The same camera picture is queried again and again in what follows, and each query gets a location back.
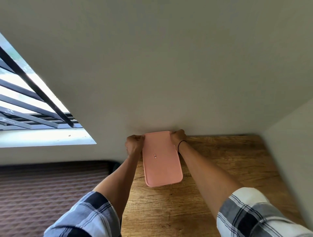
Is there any person's left hand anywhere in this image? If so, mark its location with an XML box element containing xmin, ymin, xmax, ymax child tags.
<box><xmin>125</xmin><ymin>134</ymin><xmax>146</xmax><ymax>157</ymax></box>

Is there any person's right hand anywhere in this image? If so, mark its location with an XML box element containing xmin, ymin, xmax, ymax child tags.
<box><xmin>170</xmin><ymin>129</ymin><xmax>187</xmax><ymax>146</ymax></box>

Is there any pink rectangular pouch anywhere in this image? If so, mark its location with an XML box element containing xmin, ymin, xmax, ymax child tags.
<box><xmin>142</xmin><ymin>131</ymin><xmax>183</xmax><ymax>188</ymax></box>

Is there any person's left forearm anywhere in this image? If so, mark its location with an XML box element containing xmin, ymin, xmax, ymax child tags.
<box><xmin>93</xmin><ymin>151</ymin><xmax>143</xmax><ymax>220</ymax></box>

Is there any person's right forearm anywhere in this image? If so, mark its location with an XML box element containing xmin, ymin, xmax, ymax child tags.
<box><xmin>178</xmin><ymin>141</ymin><xmax>244</xmax><ymax>219</ymax></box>

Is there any plaid shirt left sleeve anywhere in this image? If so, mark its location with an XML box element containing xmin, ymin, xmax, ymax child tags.
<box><xmin>44</xmin><ymin>191</ymin><xmax>122</xmax><ymax>237</ymax></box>

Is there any plaid shirt sleeve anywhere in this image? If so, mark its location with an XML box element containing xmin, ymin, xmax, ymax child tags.
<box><xmin>216</xmin><ymin>187</ymin><xmax>313</xmax><ymax>237</ymax></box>
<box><xmin>44</xmin><ymin>191</ymin><xmax>122</xmax><ymax>237</ymax></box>

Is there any brown patterned mattress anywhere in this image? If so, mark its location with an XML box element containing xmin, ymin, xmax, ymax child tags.
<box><xmin>0</xmin><ymin>160</ymin><xmax>121</xmax><ymax>237</ymax></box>

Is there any window with black bars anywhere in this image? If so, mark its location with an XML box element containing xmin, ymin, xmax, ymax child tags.
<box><xmin>0</xmin><ymin>33</ymin><xmax>97</xmax><ymax>148</ymax></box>

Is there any plaid shirt right sleeve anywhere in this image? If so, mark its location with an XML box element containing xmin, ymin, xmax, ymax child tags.
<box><xmin>216</xmin><ymin>187</ymin><xmax>313</xmax><ymax>237</ymax></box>

